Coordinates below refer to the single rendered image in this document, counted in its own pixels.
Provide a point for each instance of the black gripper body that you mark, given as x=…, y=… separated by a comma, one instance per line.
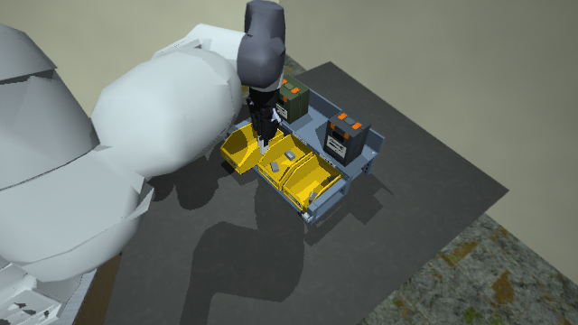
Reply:
x=266, y=100

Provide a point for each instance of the light blue metal shelf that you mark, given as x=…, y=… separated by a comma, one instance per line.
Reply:
x=310, y=129

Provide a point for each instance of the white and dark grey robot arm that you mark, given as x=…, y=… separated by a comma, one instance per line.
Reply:
x=69, y=191

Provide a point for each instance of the yellow bin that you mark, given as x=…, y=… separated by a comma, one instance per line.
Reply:
x=243, y=146
x=276, y=153
x=312, y=175

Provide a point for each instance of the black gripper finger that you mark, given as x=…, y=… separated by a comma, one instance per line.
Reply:
x=268, y=129
x=255, y=117

